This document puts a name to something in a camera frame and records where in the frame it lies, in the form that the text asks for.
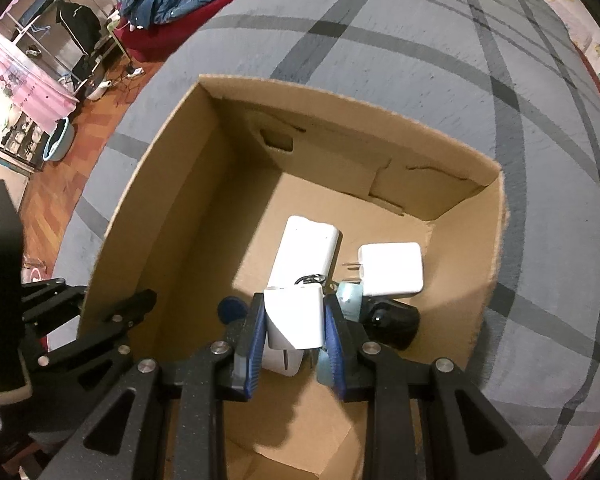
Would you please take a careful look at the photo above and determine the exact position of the white kettle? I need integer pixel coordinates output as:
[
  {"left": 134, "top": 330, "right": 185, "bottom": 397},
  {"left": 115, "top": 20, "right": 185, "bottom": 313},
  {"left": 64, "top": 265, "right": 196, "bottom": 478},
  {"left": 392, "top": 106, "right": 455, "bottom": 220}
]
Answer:
[{"left": 87, "top": 77, "right": 113, "bottom": 101}]

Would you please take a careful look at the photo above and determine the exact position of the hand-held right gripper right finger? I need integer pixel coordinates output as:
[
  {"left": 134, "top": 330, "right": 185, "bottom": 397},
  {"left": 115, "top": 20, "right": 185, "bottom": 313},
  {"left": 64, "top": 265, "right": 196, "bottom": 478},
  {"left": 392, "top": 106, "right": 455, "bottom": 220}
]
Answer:
[{"left": 322, "top": 294, "right": 553, "bottom": 480}]

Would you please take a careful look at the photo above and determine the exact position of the black computer mouse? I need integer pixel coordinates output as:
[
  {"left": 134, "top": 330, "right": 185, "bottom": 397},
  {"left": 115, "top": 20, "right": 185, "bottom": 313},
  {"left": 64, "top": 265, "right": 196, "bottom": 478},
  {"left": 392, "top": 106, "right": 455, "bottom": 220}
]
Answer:
[{"left": 361, "top": 297, "right": 421, "bottom": 352}]

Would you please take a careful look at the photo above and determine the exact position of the large white power adapter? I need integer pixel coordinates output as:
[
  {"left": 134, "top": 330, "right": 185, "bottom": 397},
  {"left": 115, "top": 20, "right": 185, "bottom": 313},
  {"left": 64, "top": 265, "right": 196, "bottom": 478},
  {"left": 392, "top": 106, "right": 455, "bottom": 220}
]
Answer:
[{"left": 342, "top": 242, "right": 426, "bottom": 298}]

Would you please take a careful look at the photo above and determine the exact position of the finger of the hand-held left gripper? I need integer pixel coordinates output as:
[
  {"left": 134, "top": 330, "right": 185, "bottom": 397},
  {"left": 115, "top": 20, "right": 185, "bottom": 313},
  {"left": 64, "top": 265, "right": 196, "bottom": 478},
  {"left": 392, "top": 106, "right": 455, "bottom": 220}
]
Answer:
[
  {"left": 36, "top": 289, "right": 158, "bottom": 389},
  {"left": 21, "top": 277, "right": 88, "bottom": 339}
]

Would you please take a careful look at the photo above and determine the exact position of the black garment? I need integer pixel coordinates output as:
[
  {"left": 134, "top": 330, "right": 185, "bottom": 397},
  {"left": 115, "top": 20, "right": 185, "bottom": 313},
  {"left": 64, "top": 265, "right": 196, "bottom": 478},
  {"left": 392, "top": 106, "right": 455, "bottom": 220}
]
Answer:
[{"left": 55, "top": 2, "right": 103, "bottom": 56}]

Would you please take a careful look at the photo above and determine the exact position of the small white charger plug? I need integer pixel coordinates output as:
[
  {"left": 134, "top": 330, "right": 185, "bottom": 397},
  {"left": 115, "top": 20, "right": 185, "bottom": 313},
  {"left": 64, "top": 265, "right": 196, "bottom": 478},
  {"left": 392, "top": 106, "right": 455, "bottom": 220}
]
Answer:
[{"left": 263, "top": 285, "right": 326, "bottom": 352}]

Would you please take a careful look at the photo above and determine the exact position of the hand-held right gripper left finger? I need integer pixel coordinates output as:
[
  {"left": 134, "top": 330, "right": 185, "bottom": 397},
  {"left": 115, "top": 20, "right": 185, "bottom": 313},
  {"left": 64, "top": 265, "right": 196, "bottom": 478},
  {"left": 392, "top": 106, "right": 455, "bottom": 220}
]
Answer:
[{"left": 40, "top": 292, "right": 268, "bottom": 480}]

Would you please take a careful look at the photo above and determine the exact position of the grey plaid blanket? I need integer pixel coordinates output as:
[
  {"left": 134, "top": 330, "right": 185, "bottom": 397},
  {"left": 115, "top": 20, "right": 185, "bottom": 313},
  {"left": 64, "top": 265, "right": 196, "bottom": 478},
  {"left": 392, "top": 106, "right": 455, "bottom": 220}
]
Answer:
[{"left": 55, "top": 0, "right": 600, "bottom": 476}]

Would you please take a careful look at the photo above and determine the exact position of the teal cosmetic bottle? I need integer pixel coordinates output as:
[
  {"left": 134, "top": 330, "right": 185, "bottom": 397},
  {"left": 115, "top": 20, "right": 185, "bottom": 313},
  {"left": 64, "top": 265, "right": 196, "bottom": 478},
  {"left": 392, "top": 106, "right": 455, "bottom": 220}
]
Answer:
[{"left": 316, "top": 282, "right": 365, "bottom": 386}]

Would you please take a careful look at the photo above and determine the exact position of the light blue plastic basin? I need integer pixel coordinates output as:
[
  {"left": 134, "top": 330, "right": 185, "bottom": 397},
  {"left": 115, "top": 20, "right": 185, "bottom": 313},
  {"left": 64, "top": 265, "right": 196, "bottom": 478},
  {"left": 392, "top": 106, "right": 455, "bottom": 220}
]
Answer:
[{"left": 42, "top": 116, "right": 76, "bottom": 163}]

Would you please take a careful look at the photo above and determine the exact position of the pink floral curtain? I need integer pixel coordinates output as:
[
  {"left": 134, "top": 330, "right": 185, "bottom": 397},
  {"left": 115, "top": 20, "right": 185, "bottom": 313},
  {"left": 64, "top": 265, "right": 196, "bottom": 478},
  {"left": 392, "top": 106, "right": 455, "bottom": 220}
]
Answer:
[{"left": 0, "top": 30, "right": 78, "bottom": 133}]

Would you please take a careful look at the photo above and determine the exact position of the cardboard box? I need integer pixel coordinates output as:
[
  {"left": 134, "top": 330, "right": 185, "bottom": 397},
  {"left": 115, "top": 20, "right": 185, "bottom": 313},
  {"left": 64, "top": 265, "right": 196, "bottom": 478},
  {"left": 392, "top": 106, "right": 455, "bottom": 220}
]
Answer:
[{"left": 77, "top": 74, "right": 510, "bottom": 480}]

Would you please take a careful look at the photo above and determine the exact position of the white power bank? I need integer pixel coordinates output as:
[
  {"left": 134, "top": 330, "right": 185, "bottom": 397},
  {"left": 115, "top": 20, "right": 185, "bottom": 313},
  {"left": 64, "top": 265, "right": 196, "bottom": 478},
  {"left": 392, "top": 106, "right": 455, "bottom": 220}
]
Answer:
[{"left": 262, "top": 215, "right": 342, "bottom": 377}]

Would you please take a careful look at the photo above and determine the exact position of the small white charger with keyring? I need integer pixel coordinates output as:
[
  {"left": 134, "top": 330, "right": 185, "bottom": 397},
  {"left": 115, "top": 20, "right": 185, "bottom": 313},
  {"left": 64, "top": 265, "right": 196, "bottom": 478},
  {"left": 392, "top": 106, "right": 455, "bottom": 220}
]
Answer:
[{"left": 217, "top": 272, "right": 327, "bottom": 326}]

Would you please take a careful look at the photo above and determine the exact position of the white cartoon-print sheet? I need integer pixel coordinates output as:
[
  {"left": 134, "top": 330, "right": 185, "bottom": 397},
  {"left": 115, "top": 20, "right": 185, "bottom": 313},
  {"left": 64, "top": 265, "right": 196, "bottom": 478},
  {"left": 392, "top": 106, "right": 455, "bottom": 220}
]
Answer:
[{"left": 500, "top": 0, "right": 600, "bottom": 111}]

